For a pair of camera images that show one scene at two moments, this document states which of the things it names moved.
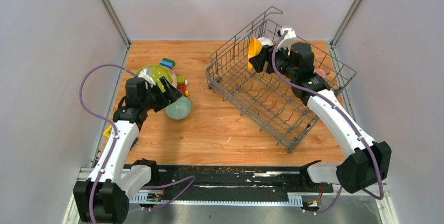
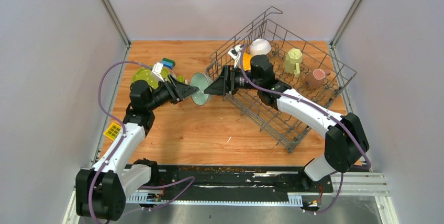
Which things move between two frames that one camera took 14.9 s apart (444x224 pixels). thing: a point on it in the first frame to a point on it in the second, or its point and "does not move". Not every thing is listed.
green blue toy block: x=167 y=63 does not move
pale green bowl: x=180 y=109 to x=200 y=80
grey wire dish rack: x=266 y=100 does not move
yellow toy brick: x=107 y=132 does not move
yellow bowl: x=255 y=46 to x=246 y=61
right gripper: x=266 y=55 to x=225 y=83
